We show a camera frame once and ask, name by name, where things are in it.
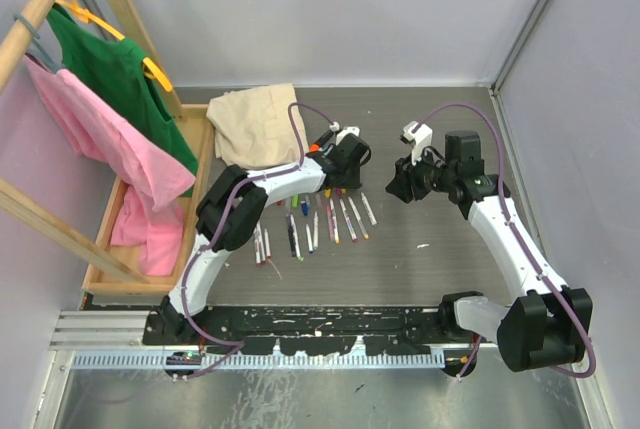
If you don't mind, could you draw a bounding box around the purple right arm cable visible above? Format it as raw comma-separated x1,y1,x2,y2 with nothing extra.
424,102,597,380

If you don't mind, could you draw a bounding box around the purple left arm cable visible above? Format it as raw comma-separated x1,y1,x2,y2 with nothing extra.
172,101,341,378

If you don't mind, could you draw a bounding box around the yellow hanger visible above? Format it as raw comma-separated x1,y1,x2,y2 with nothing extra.
55,0,173,92

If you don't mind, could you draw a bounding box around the grey cap white marker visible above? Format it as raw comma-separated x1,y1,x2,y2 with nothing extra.
360,192,378,227

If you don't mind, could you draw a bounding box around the dark purple clear pen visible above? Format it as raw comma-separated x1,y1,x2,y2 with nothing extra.
285,213,296,257

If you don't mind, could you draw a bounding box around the grey hanger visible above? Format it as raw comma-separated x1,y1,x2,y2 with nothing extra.
13,13,62,73

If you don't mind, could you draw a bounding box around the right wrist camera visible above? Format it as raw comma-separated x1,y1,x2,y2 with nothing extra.
400,121,433,165

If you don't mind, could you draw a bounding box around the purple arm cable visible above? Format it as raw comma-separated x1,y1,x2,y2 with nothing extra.
172,101,341,378
424,102,597,380

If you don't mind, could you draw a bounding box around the orange black highlighter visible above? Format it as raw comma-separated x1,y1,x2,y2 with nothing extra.
309,130,334,153

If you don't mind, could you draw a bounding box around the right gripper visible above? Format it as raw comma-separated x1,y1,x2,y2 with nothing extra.
387,144,457,204

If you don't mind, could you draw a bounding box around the wooden clothes rack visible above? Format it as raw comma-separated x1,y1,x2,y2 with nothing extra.
1,0,213,296

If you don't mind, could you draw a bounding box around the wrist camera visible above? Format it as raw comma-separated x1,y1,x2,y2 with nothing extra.
400,121,433,165
329,121,360,145

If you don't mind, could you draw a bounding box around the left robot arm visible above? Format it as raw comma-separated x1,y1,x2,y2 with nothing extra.
143,133,371,346

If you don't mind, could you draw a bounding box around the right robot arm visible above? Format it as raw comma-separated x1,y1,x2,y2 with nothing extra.
386,121,593,372

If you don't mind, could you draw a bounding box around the pink shirt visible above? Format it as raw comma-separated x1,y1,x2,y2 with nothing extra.
23,55,195,277

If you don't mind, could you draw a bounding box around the blue end white marker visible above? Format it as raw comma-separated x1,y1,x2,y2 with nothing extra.
305,223,315,254

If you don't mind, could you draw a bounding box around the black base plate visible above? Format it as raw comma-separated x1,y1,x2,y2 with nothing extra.
142,306,477,356

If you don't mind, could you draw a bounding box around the green cap rainbow pen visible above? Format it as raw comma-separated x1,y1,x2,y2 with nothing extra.
289,214,303,261

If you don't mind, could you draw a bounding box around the lilac pen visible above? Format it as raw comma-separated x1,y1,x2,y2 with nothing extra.
325,204,335,242

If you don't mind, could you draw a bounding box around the beige folded cloth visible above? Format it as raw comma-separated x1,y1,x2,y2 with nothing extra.
206,83,309,170

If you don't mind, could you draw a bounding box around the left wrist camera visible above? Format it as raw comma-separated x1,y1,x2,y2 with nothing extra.
329,121,360,145

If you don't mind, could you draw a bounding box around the grey end white marker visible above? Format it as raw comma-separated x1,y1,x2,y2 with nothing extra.
312,211,319,252

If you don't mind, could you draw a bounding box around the red cap white pen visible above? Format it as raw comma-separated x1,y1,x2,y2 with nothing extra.
263,229,272,260

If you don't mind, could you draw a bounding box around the grey cable duct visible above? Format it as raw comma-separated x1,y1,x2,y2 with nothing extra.
71,348,446,371

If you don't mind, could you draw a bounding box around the green shirt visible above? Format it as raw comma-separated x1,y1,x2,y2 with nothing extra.
46,3,198,174

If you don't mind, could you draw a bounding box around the yellow end rainbow pen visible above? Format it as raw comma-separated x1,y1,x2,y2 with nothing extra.
329,198,340,244

